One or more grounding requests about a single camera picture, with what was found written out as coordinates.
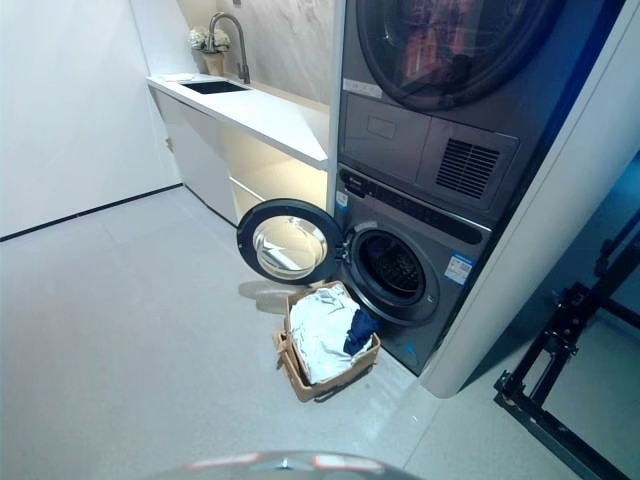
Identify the white counter cabinet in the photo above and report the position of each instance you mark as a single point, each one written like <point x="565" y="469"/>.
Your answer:
<point x="240" y="135"/>

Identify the silver gooseneck faucet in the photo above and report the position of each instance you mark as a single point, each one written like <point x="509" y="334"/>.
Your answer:
<point x="240" y="45"/>

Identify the dark blue garment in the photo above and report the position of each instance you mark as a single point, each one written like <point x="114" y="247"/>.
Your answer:
<point x="361" y="327"/>

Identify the white crumpled garment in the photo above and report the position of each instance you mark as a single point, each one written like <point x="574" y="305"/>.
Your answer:
<point x="322" y="330"/>

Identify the grey front-load washing machine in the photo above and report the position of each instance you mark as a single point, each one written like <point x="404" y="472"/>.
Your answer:
<point x="430" y="260"/>

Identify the black undermount sink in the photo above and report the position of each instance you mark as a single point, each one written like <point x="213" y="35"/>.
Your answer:
<point x="214" y="87"/>

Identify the silver robot torso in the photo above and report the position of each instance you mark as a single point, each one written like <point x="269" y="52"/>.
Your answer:
<point x="275" y="465"/>

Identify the grey stacked dryer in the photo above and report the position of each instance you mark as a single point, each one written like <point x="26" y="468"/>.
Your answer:
<point x="430" y="100"/>

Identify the cardboard laundry basket box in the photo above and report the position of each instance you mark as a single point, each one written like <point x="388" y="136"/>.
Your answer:
<point x="320" y="375"/>

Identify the white flower bouquet vase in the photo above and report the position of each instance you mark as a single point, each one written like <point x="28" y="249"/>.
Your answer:
<point x="210" y="47"/>

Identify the black metal frame stand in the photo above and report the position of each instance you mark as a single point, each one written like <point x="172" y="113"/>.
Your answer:
<point x="565" y="365"/>

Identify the round washing machine door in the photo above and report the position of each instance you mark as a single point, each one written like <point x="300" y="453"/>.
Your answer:
<point x="287" y="242"/>

